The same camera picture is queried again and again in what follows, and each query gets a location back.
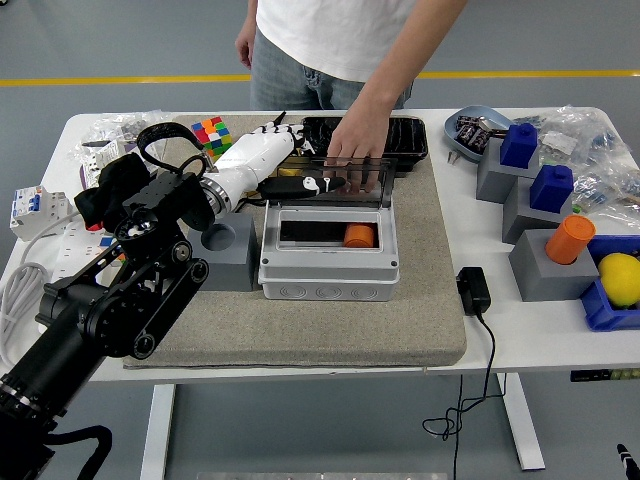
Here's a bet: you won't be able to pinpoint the black adapter cord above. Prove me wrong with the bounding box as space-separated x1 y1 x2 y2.
422 309 509 480

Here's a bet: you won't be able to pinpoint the white table leg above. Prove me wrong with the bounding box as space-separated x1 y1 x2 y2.
494 372 546 471
139 383 177 480

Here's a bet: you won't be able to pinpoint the white power strip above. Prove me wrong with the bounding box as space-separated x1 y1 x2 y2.
38 219 121 336

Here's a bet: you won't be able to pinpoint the person's left hand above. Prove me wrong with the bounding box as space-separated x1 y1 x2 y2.
324 107 392 195

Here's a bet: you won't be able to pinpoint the clear bags of small parts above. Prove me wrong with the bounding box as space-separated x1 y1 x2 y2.
514 104 640 221

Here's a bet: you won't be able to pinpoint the large colourful puzzle cube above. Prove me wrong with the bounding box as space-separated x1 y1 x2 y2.
191 116 234 159

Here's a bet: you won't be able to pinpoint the white printed packaging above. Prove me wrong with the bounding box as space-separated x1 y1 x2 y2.
79 138 151 189

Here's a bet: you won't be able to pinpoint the yellow lemon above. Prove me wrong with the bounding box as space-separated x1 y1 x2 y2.
597 252 640 309

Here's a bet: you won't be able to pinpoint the black glossy enclosure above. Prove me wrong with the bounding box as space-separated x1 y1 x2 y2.
299 116 430 174

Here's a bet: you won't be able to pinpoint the grey-brown mat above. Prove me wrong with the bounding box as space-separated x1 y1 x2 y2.
114 113 469 370

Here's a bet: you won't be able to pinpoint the dark purple circuit board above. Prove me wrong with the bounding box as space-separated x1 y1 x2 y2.
474 124 509 152
453 115 482 146

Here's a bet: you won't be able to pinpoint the table control panel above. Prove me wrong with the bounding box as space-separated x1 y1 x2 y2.
569 368 640 384

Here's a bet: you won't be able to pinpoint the grey block holder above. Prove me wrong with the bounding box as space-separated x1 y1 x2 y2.
508 228 601 303
475 137 541 204
502 175 576 245

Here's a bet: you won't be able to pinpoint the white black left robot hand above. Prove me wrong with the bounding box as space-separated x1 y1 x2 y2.
212 119 351 212

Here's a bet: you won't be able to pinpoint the person's right hand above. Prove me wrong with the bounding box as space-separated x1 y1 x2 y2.
234 29 257 70

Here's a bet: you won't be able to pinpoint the grey electrical box with lid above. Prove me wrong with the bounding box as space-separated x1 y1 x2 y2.
258 155 402 302

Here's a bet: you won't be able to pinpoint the grey block with round hole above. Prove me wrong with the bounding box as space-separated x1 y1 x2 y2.
187 212 260 294

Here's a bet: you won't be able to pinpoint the orange cylinder battery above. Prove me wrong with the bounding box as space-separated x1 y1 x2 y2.
342 222 379 250
544 214 597 266

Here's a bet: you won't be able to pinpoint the black power adapter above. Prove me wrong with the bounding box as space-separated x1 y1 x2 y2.
457 266 492 316

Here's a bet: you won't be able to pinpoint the clear bags of metal parts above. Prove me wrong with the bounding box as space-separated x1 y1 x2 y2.
67 109 174 161

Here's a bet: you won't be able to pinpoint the blue plastic bin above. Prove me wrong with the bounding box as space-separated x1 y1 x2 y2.
578 234 640 332

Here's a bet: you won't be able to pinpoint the blue block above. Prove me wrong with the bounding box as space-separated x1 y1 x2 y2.
499 122 539 169
528 164 574 214

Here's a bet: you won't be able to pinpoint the blue-grey dish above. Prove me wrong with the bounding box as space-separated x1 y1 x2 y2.
444 104 515 162

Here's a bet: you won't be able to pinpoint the yellow tape measure marked 5m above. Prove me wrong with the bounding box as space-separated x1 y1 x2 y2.
273 110 314 177

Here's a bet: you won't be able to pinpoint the white circuit breaker blue switches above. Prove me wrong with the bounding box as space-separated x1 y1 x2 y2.
9 184 69 242

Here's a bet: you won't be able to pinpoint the black cloth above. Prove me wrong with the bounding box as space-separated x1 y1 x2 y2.
73 153 154 234

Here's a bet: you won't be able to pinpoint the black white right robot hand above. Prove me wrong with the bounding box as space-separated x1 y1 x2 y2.
615 442 640 480

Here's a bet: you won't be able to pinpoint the person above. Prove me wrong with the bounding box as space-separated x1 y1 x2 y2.
234 0 469 195

